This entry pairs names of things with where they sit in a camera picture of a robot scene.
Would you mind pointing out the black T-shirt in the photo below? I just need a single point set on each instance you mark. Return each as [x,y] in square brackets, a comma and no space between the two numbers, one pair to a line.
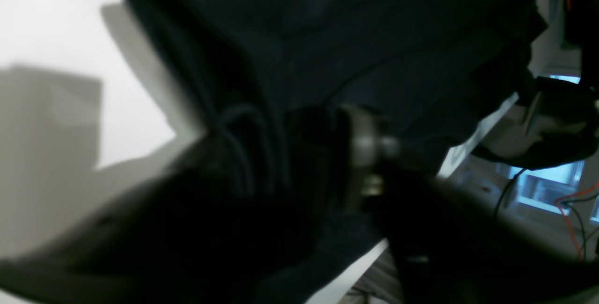
[263,73]

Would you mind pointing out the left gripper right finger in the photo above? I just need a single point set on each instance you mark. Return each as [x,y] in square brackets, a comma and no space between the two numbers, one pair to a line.
[447,248]

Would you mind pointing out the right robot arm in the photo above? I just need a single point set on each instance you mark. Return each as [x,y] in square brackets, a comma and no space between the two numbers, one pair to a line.
[559,123]

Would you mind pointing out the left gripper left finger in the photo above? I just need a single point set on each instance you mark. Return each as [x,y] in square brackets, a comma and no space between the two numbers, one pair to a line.
[184,236]

